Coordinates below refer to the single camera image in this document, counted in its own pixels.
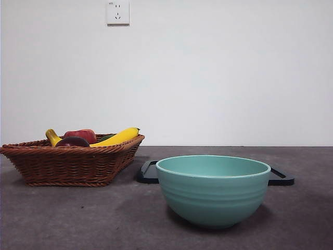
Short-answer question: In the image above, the teal ceramic bowl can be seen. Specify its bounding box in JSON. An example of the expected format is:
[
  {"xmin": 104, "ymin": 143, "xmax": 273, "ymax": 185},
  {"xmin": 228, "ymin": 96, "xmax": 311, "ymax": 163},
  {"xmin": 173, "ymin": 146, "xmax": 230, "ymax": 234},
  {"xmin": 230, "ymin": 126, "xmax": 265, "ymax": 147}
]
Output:
[{"xmin": 155, "ymin": 155, "xmax": 272, "ymax": 230}]

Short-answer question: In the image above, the dark red plum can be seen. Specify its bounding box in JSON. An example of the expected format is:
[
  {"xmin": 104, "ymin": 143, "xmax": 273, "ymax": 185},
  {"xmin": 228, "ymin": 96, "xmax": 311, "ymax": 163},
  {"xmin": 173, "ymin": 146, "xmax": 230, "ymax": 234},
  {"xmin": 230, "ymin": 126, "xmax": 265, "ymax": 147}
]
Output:
[{"xmin": 55, "ymin": 136, "xmax": 91, "ymax": 148}]

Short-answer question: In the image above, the yellow banana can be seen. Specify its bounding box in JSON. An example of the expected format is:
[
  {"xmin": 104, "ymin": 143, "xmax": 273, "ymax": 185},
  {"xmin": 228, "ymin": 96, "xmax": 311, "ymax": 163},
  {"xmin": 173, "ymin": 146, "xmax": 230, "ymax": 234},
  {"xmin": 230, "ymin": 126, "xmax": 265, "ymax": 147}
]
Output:
[{"xmin": 45, "ymin": 127, "xmax": 141, "ymax": 147}]

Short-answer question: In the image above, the black rectangular tray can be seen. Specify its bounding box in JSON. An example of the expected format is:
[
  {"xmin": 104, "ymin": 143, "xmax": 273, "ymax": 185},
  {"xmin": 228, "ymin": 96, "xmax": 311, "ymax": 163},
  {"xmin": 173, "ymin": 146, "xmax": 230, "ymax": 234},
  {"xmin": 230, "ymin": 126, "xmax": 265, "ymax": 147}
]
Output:
[{"xmin": 137, "ymin": 159, "xmax": 296, "ymax": 186}]

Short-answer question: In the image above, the green vegetable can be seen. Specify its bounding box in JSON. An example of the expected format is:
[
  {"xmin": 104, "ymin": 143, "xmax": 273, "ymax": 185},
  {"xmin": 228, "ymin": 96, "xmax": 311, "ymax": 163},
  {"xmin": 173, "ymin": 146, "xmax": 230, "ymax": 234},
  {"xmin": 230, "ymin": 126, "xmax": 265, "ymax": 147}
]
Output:
[{"xmin": 98, "ymin": 133, "xmax": 116, "ymax": 143}]

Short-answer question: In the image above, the red fruit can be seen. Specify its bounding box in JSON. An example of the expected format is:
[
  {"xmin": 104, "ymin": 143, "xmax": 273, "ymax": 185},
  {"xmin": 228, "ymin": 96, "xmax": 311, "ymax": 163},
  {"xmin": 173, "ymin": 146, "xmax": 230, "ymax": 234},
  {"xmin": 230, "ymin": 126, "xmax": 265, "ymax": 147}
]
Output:
[{"xmin": 64, "ymin": 129, "xmax": 97, "ymax": 145}]

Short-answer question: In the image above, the brown wicker basket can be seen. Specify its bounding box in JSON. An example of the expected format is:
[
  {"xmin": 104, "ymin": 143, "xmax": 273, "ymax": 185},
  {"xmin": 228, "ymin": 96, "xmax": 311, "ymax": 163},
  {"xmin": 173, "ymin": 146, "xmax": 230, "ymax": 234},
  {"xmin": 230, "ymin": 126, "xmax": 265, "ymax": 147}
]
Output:
[{"xmin": 0, "ymin": 133, "xmax": 145, "ymax": 187}]

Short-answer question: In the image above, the white wall socket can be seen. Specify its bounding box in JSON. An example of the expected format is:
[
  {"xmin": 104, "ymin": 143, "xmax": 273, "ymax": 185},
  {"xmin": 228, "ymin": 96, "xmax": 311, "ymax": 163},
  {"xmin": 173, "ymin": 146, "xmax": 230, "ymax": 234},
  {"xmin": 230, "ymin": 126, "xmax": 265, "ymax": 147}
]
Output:
[{"xmin": 106, "ymin": 1, "xmax": 130, "ymax": 26}]

